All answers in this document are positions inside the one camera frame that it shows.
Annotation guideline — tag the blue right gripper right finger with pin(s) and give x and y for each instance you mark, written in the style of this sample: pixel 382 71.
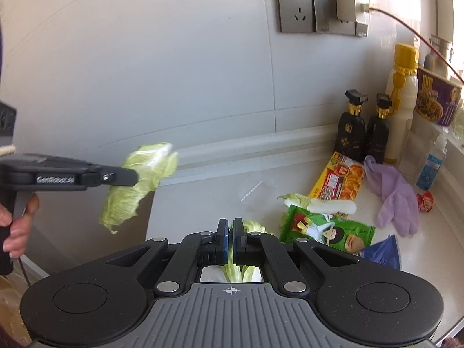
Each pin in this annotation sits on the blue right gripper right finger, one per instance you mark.
pixel 239 242

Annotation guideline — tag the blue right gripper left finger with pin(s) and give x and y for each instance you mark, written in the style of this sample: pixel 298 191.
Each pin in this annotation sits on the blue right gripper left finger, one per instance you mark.
pixel 221 242

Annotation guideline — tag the green chips packet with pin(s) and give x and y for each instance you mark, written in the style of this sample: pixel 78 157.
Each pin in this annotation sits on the green chips packet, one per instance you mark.
pixel 337 232

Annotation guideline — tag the green cabbage leaves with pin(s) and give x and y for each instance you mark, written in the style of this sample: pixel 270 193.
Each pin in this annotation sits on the green cabbage leaves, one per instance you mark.
pixel 152 163

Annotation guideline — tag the dark blue noodle bag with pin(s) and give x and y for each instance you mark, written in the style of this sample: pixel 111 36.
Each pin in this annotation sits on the dark blue noodle bag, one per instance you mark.
pixel 385 252

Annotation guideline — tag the clear plastic film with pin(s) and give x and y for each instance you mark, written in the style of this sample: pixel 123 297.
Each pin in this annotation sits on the clear plastic film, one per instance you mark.
pixel 256 189

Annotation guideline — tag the person left hand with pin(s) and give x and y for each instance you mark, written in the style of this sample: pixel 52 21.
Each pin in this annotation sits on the person left hand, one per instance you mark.
pixel 20 229

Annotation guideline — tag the white cabbage stalk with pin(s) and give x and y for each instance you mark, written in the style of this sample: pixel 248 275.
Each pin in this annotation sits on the white cabbage stalk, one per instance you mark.
pixel 318 206

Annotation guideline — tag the yellow seasoning box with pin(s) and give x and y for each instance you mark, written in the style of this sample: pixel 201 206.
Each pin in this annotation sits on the yellow seasoning box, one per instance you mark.
pixel 341 179

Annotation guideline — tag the dark sauce bottle left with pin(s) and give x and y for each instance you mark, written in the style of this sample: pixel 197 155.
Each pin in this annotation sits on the dark sauce bottle left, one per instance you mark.
pixel 351 127

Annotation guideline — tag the dark sauce bottle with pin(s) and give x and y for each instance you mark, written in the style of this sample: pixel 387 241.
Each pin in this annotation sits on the dark sauce bottle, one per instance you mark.
pixel 377 134
pixel 351 127

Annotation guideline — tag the purple rubber glove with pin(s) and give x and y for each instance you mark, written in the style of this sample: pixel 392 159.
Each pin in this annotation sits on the purple rubber glove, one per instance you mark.
pixel 399 201

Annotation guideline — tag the dark sauce bottle right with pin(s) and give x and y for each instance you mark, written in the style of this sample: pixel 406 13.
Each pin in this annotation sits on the dark sauce bottle right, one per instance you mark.
pixel 377 134

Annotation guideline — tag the small red wrapper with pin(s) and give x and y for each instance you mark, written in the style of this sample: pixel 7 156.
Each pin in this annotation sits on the small red wrapper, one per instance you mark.
pixel 425 201

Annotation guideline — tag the clear sanitizer spray bottle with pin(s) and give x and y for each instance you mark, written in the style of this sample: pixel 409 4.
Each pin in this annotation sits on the clear sanitizer spray bottle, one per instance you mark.
pixel 433 161

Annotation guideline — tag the white bottle yellow cap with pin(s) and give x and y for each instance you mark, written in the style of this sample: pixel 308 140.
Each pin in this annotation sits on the white bottle yellow cap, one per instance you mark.
pixel 402 87

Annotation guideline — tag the purple food box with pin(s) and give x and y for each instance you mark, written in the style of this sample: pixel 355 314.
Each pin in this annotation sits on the purple food box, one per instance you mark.
pixel 438 98

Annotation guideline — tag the white charger plug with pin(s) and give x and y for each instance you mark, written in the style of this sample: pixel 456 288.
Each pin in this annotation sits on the white charger plug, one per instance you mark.
pixel 353 10

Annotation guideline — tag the steel thermos bottle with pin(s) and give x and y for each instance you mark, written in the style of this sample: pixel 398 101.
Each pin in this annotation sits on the steel thermos bottle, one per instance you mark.
pixel 433 61

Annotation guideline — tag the grey wall socket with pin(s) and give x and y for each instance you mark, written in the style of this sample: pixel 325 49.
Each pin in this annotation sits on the grey wall socket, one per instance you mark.
pixel 296 16
pixel 326 21

